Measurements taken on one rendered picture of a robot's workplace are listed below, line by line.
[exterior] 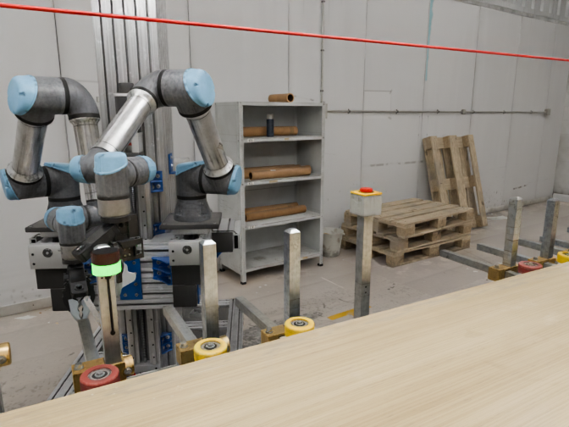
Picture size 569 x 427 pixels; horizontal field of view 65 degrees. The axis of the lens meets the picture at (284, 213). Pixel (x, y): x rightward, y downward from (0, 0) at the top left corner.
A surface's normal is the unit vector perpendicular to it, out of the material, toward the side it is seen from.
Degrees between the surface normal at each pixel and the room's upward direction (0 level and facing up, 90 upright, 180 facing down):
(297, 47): 90
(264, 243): 90
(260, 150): 90
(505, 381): 0
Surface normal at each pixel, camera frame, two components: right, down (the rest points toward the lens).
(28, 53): 0.57, 0.18
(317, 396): 0.00, -0.98
